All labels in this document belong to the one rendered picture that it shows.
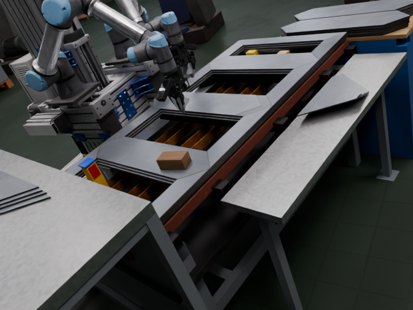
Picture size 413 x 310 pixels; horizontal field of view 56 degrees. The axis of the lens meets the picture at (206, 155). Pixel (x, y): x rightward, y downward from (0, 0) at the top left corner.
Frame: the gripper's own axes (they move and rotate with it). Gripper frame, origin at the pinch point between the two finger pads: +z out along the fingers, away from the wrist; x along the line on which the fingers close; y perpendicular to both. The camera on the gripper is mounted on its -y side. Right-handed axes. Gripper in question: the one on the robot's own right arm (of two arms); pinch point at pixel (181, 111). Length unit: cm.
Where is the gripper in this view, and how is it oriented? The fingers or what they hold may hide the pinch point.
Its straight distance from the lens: 182.8
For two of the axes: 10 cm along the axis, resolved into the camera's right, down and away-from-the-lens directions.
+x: -7.2, -1.4, 6.8
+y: 6.1, -5.8, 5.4
